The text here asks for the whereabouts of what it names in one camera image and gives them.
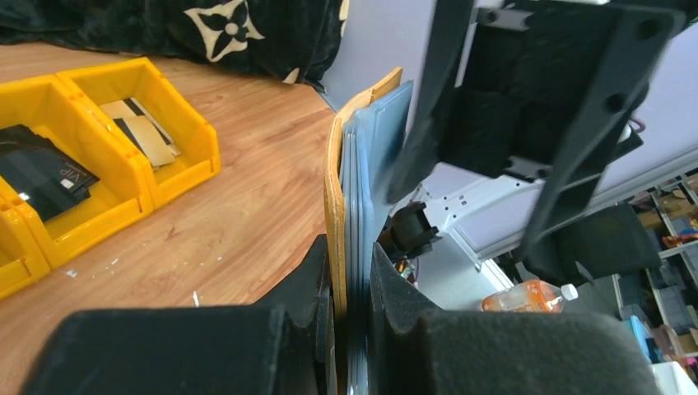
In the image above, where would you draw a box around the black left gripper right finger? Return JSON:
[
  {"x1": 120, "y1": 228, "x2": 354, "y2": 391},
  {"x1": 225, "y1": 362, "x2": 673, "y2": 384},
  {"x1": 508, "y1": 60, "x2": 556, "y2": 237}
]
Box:
[{"x1": 368, "y1": 244, "x2": 659, "y2": 394}]

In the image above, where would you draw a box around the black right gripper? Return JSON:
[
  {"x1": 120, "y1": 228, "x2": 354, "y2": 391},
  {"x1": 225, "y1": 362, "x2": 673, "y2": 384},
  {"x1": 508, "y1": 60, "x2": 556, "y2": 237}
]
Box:
[{"x1": 387, "y1": 0, "x2": 697, "y2": 259}]

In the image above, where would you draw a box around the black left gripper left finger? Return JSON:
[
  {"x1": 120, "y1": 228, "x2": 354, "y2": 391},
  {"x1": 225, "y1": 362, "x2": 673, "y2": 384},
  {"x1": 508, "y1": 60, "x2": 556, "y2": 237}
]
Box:
[{"x1": 21, "y1": 235, "x2": 333, "y2": 394}]

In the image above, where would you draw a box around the yellow leather card holder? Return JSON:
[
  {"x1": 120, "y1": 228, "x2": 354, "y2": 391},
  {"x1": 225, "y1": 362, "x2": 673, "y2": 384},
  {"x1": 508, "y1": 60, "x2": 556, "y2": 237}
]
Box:
[{"x1": 323, "y1": 67, "x2": 413, "y2": 394}]

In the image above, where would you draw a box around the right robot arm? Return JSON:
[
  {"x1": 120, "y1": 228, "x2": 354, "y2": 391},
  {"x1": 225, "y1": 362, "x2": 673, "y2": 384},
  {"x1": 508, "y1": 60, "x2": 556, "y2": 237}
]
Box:
[{"x1": 388, "y1": 1, "x2": 697, "y2": 280}]

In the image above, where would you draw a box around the yellow bin with beige cards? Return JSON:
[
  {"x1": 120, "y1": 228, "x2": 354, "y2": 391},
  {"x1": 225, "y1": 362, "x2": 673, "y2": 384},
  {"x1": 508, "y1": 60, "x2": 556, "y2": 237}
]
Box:
[{"x1": 57, "y1": 58, "x2": 221, "y2": 208}]

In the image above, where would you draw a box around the beige striped card stack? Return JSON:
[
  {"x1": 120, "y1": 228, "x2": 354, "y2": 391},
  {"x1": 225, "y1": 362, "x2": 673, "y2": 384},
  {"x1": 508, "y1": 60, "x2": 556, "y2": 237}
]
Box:
[{"x1": 100, "y1": 97, "x2": 180, "y2": 170}]

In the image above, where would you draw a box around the yellow bin with silver cards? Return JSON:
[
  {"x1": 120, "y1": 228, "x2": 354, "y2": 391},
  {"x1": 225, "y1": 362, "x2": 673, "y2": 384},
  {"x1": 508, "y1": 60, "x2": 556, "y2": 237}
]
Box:
[{"x1": 1, "y1": 199, "x2": 51, "y2": 299}]

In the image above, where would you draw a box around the yellow bin with black cards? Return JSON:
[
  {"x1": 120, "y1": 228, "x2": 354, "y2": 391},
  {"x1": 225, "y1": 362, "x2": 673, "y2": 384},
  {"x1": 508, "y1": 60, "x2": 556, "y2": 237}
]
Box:
[{"x1": 1, "y1": 76, "x2": 154, "y2": 268}]

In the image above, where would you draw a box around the black card stack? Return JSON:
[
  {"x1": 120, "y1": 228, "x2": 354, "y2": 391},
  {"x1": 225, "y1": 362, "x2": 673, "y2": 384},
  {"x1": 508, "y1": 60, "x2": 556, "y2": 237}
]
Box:
[{"x1": 1, "y1": 124, "x2": 100, "y2": 222}]

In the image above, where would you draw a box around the orange drink bottle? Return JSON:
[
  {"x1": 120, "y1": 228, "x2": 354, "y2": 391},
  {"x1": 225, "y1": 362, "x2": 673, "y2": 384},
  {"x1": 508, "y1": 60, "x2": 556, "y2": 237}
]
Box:
[{"x1": 480, "y1": 279, "x2": 579, "y2": 314}]

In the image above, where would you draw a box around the black floral fleece blanket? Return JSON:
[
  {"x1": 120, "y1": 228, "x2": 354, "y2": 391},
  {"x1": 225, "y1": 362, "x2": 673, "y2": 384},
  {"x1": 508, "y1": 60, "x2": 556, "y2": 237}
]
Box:
[{"x1": 1, "y1": 0, "x2": 350, "y2": 92}]

